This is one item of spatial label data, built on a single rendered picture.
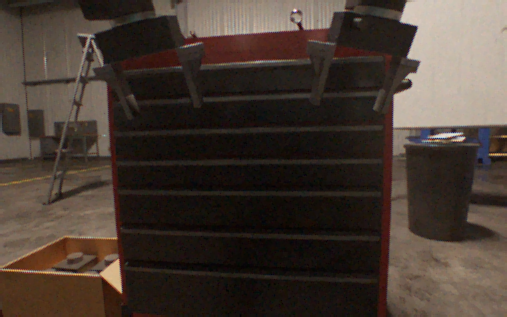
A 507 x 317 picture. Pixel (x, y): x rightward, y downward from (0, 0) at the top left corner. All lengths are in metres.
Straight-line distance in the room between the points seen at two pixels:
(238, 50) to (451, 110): 2.43
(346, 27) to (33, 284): 1.22
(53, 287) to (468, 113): 3.01
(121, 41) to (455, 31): 2.81
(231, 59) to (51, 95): 11.95
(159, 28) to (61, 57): 11.95
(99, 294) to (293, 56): 0.97
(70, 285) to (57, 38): 11.87
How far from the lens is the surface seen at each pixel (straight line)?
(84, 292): 1.13
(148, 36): 0.47
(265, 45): 0.67
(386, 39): 0.49
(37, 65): 13.12
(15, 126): 12.63
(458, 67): 2.93
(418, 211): 2.05
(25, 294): 1.29
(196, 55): 0.45
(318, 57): 0.47
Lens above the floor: 0.70
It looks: 5 degrees down
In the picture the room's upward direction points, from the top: 1 degrees counter-clockwise
